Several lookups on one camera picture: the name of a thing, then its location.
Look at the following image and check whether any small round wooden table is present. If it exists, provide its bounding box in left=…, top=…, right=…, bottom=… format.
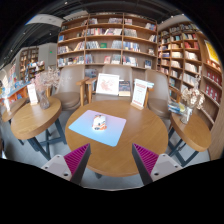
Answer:
left=1, top=96, right=29, bottom=123

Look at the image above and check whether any curved wooden bookshelf unit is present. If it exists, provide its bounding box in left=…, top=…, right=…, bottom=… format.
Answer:
left=156, top=21, right=223, bottom=134

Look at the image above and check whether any stack of colourful books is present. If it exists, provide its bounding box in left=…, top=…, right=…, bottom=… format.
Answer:
left=167, top=100, right=186, bottom=116

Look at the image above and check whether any white ceiling panel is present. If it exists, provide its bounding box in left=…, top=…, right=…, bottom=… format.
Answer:
left=25, top=13, right=64, bottom=28

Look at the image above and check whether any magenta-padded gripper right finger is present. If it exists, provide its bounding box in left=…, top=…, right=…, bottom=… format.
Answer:
left=131, top=143, right=184, bottom=186

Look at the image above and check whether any wide wooden bookshelf unit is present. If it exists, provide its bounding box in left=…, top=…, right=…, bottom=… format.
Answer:
left=56, top=12, right=158, bottom=71

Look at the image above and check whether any white and orange computer mouse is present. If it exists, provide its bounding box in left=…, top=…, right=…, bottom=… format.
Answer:
left=92, top=114, right=108, bottom=132

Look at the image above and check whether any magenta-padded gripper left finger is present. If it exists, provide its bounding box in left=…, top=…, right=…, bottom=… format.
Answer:
left=41, top=143, right=92, bottom=186

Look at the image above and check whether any brown padded wooden armchair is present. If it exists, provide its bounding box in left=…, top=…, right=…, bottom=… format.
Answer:
left=51, top=64, right=89, bottom=112
left=144, top=68, right=181, bottom=119
left=84, top=63, right=154, bottom=108

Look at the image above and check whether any glass vase with dried flowers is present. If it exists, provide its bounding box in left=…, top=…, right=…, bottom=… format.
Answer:
left=179, top=74, right=206, bottom=125

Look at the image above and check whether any dark upright book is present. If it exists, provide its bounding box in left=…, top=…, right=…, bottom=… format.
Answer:
left=118, top=80, right=132, bottom=97

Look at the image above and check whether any stack of light blue books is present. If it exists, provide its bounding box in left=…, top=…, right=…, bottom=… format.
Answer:
left=141, top=79, right=155, bottom=88

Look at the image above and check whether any round wooden side table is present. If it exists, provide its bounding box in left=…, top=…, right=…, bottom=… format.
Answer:
left=168, top=111, right=213, bottom=168
left=10, top=96, right=68, bottom=161

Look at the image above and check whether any white sign on wooden base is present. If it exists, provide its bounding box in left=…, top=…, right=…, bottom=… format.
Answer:
left=130, top=78, right=149, bottom=111

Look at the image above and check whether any distant wooden bookshelf unit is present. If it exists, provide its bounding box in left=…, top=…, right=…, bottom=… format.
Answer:
left=18, top=46, right=46, bottom=81

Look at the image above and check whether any white framed picture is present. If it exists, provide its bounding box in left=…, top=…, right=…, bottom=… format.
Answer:
left=95, top=72, right=120, bottom=97

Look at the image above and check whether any orange book display table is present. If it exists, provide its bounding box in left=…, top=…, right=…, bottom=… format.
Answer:
left=0, top=63, right=31, bottom=104

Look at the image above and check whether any glass vase with pink flowers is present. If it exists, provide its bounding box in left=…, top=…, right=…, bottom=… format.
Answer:
left=31, top=66, right=61, bottom=110

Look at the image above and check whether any small white table sign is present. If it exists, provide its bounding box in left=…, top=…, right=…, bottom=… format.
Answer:
left=26, top=83, right=39, bottom=107

